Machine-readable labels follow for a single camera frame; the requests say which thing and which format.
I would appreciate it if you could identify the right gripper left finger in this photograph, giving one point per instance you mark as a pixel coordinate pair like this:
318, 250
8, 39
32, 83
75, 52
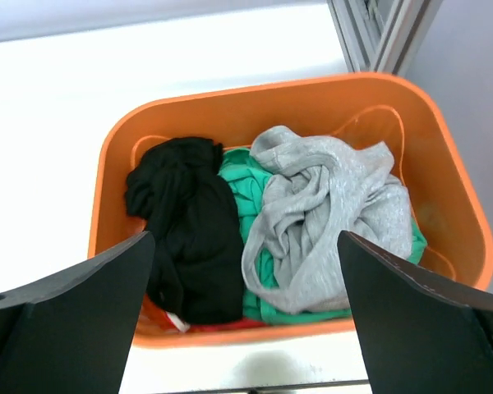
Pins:
71, 332

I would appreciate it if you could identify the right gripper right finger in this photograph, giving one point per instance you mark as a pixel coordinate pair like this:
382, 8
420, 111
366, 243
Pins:
419, 332

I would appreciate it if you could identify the red tank top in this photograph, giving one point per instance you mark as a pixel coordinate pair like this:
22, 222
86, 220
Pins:
171, 323

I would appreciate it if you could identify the black tank top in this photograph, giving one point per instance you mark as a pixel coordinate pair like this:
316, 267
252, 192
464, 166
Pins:
191, 212

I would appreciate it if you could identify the grey tank top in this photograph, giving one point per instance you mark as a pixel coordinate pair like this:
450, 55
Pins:
319, 186

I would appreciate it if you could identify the green tank top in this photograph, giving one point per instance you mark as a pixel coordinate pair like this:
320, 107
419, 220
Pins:
247, 180

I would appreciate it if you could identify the orange plastic basket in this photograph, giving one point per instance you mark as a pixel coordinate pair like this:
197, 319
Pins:
359, 109

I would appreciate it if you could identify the aluminium frame posts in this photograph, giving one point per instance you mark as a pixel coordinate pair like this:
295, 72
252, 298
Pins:
382, 35

